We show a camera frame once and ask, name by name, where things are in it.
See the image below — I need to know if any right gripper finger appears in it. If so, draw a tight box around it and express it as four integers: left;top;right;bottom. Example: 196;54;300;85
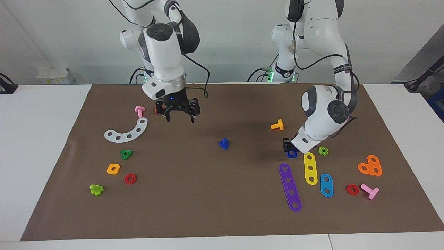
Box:
187;99;201;124
156;100;173;123

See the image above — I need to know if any yellow three-hole plate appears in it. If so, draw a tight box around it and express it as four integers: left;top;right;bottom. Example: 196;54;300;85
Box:
304;152;318;185

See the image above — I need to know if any purple four-hole plate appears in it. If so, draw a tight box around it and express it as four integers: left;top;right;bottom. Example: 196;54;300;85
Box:
279;163;302;212

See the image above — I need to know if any blue two-hole plate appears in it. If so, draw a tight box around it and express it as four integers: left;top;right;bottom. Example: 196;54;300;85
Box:
319;173;334;198

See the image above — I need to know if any white curved five-hole plate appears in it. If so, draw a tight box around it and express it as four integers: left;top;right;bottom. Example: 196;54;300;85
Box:
104;117;148;143

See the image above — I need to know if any brown table mat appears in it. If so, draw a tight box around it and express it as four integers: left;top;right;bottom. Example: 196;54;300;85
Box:
20;83;444;241

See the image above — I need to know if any orange heart-shaped plate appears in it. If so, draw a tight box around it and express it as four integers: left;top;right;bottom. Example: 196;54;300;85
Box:
358;155;383;176

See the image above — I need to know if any white cardboard box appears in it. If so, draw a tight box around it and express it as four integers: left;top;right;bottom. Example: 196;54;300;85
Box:
36;67;76;85

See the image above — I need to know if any blue crate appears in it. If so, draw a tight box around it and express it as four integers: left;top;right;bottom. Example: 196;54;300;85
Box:
427;87;444;123

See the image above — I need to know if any black stand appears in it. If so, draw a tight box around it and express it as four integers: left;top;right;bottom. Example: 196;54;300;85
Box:
403;56;444;92

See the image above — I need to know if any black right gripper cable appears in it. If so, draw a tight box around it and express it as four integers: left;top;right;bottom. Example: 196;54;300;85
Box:
180;52;211;99

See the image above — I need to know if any black base cable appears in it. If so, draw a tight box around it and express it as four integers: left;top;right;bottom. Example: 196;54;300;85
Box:
129;67;145;84
247;67;274;83

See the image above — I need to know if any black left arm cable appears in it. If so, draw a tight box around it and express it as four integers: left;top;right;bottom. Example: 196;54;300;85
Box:
292;0;359;139

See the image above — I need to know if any black clamp with cable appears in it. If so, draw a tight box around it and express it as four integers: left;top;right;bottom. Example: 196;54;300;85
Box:
0;72;18;95

